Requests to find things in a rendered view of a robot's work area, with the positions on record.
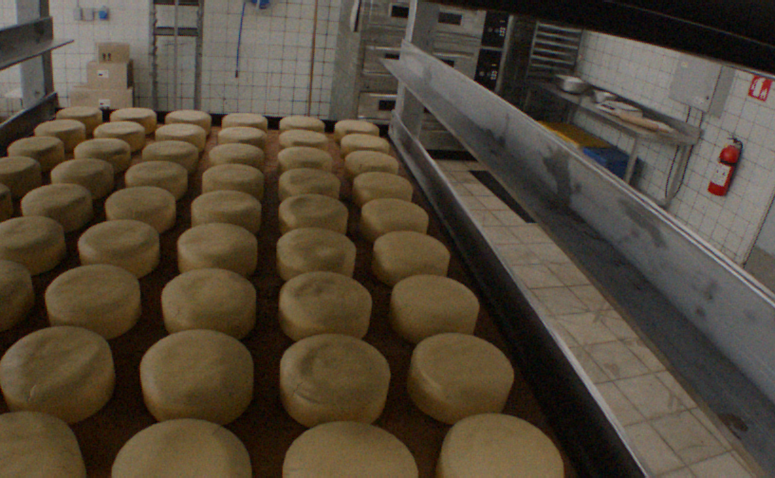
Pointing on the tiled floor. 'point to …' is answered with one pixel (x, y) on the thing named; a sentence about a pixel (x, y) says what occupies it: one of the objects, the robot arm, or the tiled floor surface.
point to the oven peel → (312, 58)
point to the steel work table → (583, 102)
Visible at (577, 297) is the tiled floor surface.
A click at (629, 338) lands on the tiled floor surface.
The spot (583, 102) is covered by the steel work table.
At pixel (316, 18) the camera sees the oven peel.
